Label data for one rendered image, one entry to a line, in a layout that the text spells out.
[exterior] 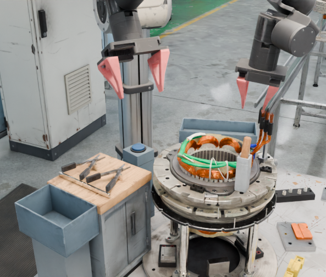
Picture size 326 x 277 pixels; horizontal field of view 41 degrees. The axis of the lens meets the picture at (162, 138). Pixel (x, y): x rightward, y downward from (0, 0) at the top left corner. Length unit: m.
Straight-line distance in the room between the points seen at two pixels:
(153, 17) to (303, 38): 0.66
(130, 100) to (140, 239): 0.48
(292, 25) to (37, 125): 2.78
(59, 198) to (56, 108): 2.27
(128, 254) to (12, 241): 1.56
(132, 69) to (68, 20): 1.99
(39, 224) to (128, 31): 0.50
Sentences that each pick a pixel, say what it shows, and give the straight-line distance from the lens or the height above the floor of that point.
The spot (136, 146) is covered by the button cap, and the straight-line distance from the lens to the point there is 1.35.
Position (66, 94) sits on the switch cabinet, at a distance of 3.45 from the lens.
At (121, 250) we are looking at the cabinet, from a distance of 1.21.
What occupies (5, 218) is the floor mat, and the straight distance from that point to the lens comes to 2.93.
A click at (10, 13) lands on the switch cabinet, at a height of 1.11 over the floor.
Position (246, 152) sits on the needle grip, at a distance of 1.01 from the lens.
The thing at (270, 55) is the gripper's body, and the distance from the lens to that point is 0.90.
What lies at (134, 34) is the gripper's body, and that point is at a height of 1.48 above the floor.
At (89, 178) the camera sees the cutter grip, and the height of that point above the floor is 1.09.
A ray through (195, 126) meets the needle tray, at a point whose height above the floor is 1.04.
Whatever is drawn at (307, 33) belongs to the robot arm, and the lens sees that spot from 0.85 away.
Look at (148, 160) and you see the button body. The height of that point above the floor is 1.00.
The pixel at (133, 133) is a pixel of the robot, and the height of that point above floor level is 1.01.
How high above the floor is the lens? 1.66
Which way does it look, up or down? 26 degrees down
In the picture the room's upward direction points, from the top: straight up
